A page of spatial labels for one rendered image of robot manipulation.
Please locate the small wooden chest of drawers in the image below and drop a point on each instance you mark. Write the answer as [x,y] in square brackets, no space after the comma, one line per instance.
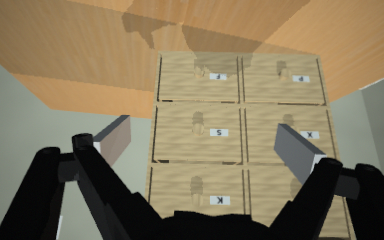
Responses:
[242,165]

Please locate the light wooden drawer front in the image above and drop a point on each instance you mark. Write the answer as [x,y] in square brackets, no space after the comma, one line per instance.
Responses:
[197,135]
[261,127]
[265,81]
[198,78]
[216,191]
[269,190]

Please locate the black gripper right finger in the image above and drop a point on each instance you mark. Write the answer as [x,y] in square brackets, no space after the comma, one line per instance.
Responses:
[303,218]

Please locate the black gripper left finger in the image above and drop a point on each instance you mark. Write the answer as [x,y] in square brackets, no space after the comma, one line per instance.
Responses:
[119,214]

